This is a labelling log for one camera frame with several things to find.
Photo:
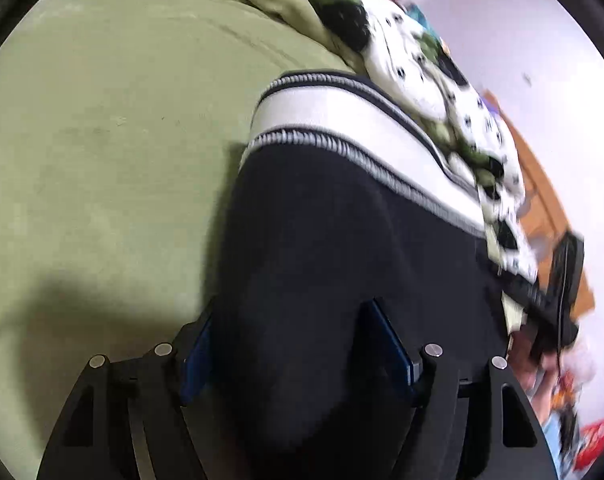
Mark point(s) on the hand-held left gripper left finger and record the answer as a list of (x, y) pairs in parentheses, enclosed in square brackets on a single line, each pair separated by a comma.
[(197, 360)]

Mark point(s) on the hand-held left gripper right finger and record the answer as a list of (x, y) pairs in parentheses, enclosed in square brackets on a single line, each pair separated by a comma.
[(389, 355)]

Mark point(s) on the black pants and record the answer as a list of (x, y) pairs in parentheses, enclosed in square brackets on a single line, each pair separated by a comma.
[(322, 260)]

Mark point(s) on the person's right hand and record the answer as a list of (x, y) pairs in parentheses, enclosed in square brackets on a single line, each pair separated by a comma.
[(529, 365)]

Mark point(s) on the person's light blue jeans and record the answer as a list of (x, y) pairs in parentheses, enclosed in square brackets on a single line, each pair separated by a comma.
[(552, 440)]

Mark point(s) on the red packet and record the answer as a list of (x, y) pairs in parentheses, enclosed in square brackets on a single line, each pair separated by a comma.
[(594, 445)]

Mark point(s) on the green fleece bed blanket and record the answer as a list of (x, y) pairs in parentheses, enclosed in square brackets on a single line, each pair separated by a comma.
[(107, 160)]

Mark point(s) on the white floral quilt green lining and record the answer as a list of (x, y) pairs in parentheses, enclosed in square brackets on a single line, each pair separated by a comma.
[(432, 85)]

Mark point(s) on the teal patterned pillow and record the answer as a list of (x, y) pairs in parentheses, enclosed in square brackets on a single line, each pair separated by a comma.
[(422, 22)]

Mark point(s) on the wooden bed frame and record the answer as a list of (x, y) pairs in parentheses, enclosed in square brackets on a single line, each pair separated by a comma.
[(547, 185)]

